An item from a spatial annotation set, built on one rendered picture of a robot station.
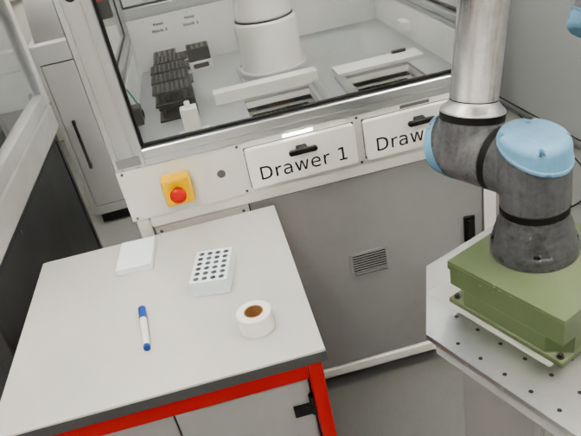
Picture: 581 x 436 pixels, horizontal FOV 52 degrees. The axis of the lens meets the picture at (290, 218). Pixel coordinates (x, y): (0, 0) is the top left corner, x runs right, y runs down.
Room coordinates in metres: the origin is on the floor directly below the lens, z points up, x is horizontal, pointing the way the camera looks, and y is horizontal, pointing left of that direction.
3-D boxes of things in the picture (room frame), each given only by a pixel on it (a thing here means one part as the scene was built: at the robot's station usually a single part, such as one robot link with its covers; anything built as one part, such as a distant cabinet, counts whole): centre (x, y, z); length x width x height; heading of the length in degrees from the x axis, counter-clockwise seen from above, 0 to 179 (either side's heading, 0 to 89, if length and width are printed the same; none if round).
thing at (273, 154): (1.42, -0.06, 0.87); 0.29 x 0.02 x 0.11; 95
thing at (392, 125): (1.45, -0.38, 0.87); 0.29 x 0.02 x 0.11; 95
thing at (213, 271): (1.12, 0.19, 0.78); 0.12 x 0.08 x 0.04; 173
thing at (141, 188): (1.91, -0.06, 0.87); 1.02 x 0.95 x 0.14; 95
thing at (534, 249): (0.86, -0.42, 0.91); 0.15 x 0.15 x 0.10
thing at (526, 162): (0.87, -0.41, 1.03); 0.13 x 0.12 x 0.14; 30
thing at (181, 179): (1.38, 0.26, 0.88); 0.07 x 0.05 x 0.07; 95
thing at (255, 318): (0.93, 0.11, 0.78); 0.07 x 0.07 x 0.04
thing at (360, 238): (1.90, -0.07, 0.40); 1.03 x 0.95 x 0.80; 95
